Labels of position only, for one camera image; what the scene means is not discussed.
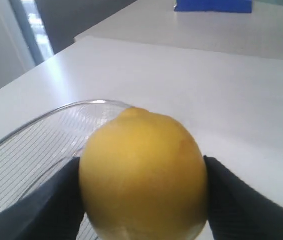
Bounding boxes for window with dark frame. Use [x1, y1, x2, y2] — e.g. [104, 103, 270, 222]
[9, 0, 55, 66]

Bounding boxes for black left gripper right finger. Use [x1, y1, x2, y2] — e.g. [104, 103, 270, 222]
[204, 156, 283, 240]

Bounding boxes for blue object on far table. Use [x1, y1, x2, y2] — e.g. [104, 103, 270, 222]
[174, 0, 253, 14]

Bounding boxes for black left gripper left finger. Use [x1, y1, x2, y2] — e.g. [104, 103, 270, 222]
[0, 157, 85, 240]

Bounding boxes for oval wire mesh basket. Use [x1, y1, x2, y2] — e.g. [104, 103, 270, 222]
[0, 100, 128, 240]

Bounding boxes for yellow lemon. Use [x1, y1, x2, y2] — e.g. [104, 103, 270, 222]
[79, 107, 209, 240]

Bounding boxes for white neighbouring table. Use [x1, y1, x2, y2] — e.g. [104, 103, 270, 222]
[75, 0, 283, 60]

